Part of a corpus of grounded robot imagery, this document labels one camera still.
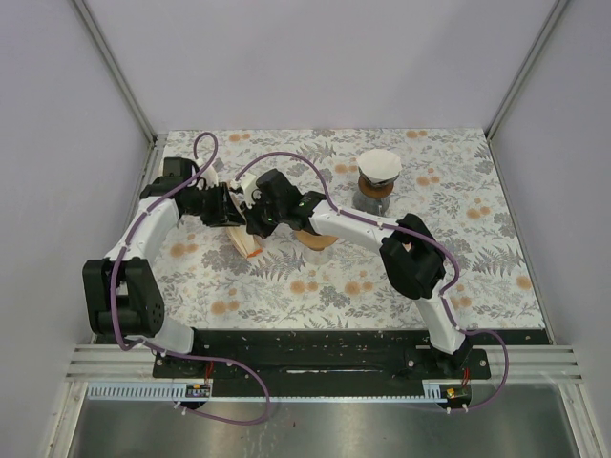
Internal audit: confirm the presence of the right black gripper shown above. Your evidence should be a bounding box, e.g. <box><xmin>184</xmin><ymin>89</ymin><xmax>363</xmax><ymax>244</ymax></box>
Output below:
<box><xmin>240</xmin><ymin>192</ymin><xmax>284</xmax><ymax>240</ymax></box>

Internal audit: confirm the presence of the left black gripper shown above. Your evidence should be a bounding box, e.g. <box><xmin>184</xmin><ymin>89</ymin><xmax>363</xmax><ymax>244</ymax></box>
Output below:
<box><xmin>184</xmin><ymin>181</ymin><xmax>245</xmax><ymax>227</ymax></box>

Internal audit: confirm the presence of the coffee filter paper pack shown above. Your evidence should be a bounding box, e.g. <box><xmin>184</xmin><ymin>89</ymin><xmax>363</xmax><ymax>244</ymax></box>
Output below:
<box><xmin>226</xmin><ymin>226</ymin><xmax>263</xmax><ymax>259</ymax></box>

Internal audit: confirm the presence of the light wooden ring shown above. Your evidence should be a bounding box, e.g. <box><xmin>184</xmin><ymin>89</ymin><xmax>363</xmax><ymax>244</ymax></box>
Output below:
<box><xmin>291</xmin><ymin>227</ymin><xmax>341</xmax><ymax>252</ymax></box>

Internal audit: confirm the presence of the dark wooden ring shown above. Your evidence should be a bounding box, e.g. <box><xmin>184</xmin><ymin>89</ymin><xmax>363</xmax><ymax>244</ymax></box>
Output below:
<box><xmin>358</xmin><ymin>177</ymin><xmax>397</xmax><ymax>199</ymax></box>

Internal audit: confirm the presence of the white paper coffee filter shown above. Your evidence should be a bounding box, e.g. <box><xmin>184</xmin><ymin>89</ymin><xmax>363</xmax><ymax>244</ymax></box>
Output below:
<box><xmin>356</xmin><ymin>149</ymin><xmax>402</xmax><ymax>177</ymax></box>

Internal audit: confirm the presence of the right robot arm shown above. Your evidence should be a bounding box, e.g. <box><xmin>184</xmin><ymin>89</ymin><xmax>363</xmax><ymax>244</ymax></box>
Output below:
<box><xmin>236</xmin><ymin>169</ymin><xmax>469</xmax><ymax>378</ymax></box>

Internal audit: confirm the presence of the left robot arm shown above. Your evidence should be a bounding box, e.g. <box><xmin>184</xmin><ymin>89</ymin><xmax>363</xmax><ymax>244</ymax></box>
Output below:
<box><xmin>82</xmin><ymin>157</ymin><xmax>244</xmax><ymax>377</ymax></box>

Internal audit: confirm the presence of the floral table mat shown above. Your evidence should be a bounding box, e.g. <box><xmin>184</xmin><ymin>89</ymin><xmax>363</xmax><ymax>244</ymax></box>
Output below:
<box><xmin>152</xmin><ymin>128</ymin><xmax>544</xmax><ymax>329</ymax></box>

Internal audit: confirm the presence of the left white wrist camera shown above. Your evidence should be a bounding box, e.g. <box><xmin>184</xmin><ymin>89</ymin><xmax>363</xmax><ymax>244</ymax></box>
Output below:
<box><xmin>197</xmin><ymin>158</ymin><xmax>224</xmax><ymax>189</ymax></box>

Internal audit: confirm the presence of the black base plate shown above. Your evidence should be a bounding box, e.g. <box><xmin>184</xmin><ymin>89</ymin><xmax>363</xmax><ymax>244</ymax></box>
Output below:
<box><xmin>153</xmin><ymin>329</ymin><xmax>549</xmax><ymax>398</ymax></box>

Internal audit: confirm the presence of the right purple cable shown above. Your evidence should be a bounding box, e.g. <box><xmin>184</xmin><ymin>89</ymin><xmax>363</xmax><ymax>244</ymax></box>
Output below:
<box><xmin>236</xmin><ymin>151</ymin><xmax>512</xmax><ymax>414</ymax></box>

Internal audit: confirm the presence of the left aluminium frame post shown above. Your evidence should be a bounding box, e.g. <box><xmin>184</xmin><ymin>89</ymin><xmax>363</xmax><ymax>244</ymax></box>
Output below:
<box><xmin>70</xmin><ymin>0</ymin><xmax>158</xmax><ymax>145</ymax></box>

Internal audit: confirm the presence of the aluminium frame post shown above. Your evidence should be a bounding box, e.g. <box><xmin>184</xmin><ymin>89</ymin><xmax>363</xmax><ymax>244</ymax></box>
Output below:
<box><xmin>484</xmin><ymin>0</ymin><xmax>572</xmax><ymax>142</ymax></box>
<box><xmin>70</xmin><ymin>0</ymin><xmax>158</xmax><ymax>145</ymax></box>

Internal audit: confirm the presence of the aluminium front rail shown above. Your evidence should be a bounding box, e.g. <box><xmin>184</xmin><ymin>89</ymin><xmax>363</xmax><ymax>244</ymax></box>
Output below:
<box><xmin>65</xmin><ymin>344</ymin><xmax>582</xmax><ymax>384</ymax></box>

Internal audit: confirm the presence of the white slotted cable duct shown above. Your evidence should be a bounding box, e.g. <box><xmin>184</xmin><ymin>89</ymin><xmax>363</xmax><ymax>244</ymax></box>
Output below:
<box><xmin>87</xmin><ymin>382</ymin><xmax>212</xmax><ymax>402</ymax></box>

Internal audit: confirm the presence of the right aluminium frame post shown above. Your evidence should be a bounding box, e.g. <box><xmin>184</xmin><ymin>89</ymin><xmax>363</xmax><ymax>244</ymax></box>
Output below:
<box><xmin>484</xmin><ymin>0</ymin><xmax>572</xmax><ymax>142</ymax></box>

